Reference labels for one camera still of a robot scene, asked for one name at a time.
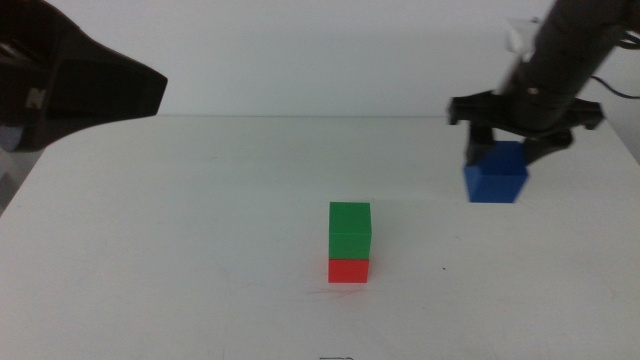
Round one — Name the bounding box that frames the thin black cable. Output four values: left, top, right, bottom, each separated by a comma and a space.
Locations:
588, 74, 640, 100

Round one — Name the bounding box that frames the red cube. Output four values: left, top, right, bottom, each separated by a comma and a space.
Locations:
327, 257, 372, 285

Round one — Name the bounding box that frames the green cube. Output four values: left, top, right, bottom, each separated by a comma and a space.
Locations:
327, 201, 373, 262

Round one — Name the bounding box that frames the blue cube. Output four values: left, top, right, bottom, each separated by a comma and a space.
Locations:
462, 140, 530, 205

